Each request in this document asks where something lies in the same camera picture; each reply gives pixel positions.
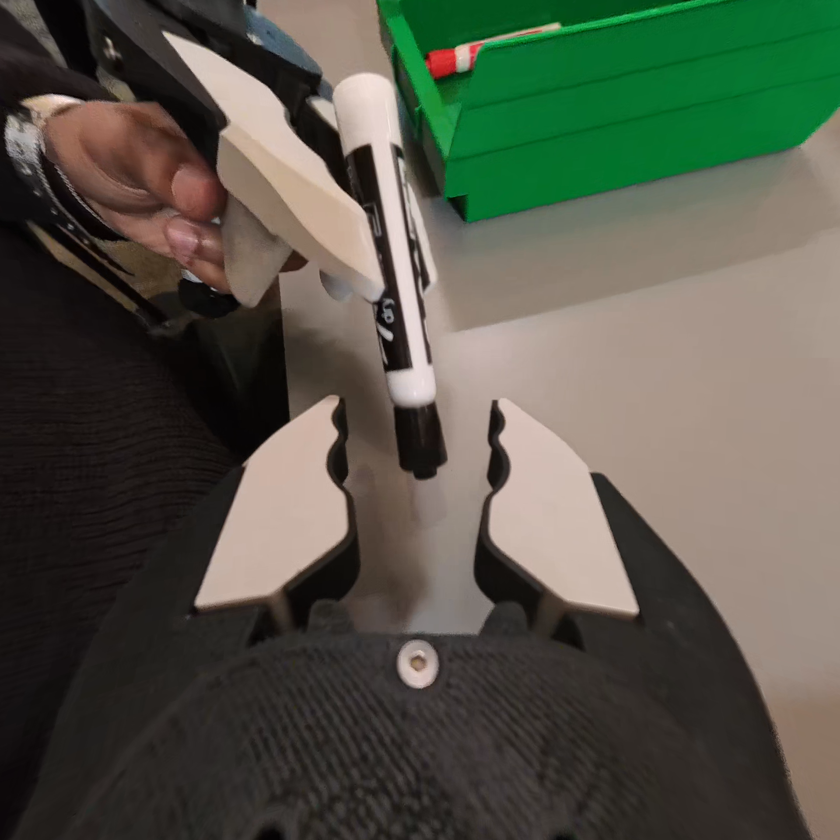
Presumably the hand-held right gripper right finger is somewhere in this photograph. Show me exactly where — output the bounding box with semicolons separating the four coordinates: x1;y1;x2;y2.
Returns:
474;397;641;641

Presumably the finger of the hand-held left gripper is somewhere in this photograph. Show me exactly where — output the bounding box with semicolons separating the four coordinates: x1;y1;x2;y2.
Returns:
163;31;386;303
392;144;439;293

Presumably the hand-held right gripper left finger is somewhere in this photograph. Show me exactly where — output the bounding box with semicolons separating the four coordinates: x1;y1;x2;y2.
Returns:
193;395;361;631

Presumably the black dry-erase marker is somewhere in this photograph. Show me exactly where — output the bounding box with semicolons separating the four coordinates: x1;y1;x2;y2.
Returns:
332;72;449;480

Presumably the green plastic bin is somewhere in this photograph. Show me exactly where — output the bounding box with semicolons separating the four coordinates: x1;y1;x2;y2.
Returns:
376;0;840;223

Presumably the person's left forearm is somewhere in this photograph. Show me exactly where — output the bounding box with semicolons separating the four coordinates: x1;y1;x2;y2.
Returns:
0;7;93;224

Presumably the person's left hand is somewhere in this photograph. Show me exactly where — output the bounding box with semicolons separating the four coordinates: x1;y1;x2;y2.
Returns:
46;101;309;294

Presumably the red dry-erase marker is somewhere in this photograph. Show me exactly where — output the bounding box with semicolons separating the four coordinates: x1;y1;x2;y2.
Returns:
425;23;564;80

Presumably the grey wrist strap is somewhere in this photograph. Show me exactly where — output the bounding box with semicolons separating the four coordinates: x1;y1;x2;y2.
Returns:
3;95;132;277

